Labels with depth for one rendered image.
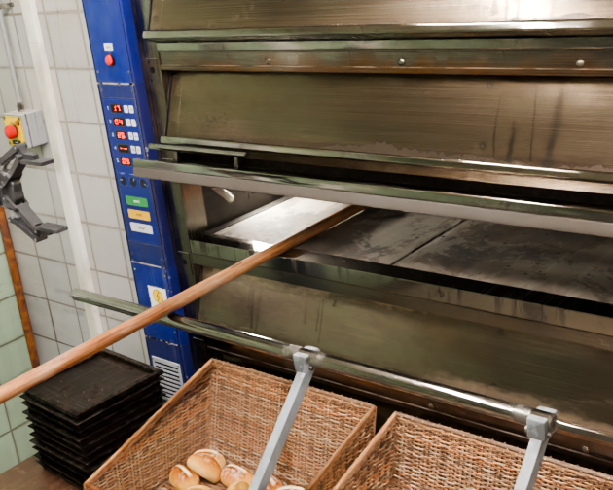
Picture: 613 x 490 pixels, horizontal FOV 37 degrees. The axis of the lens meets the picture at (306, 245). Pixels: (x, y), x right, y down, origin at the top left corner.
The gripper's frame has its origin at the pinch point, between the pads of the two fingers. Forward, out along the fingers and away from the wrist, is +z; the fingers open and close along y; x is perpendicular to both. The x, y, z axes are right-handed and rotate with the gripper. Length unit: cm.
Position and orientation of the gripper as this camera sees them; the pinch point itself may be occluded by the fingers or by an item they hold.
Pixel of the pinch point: (52, 195)
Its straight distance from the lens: 182.3
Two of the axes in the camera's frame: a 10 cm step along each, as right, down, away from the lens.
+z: 7.7, 1.3, -6.2
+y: 1.1, 9.4, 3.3
